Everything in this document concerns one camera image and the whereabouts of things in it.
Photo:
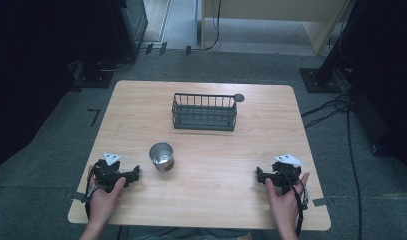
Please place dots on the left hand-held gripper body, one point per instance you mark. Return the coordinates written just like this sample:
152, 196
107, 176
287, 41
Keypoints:
106, 173

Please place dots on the grey tape strip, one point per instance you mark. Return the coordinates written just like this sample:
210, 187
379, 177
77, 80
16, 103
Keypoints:
319, 201
78, 196

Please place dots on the person's left hand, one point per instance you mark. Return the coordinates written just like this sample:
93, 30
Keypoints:
102, 203

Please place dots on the shiny metal cup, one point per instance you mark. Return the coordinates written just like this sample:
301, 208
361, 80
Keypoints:
161, 156

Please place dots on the black stand with base plate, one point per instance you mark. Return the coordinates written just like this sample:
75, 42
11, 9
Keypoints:
92, 78
319, 80

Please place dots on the black cabinet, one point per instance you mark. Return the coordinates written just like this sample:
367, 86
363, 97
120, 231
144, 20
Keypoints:
132, 26

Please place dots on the black curtain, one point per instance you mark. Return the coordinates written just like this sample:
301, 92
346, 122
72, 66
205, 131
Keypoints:
27, 66
387, 73

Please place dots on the light wooden furniture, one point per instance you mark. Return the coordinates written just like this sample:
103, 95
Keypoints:
277, 13

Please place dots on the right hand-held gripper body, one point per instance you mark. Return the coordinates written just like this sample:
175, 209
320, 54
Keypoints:
284, 175

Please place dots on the person's right hand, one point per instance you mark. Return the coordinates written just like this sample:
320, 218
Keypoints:
286, 206

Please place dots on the black angled tape mark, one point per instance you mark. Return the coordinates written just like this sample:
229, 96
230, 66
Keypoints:
94, 116

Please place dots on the short black tape strip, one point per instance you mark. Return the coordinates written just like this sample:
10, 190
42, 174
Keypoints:
163, 48
188, 50
149, 48

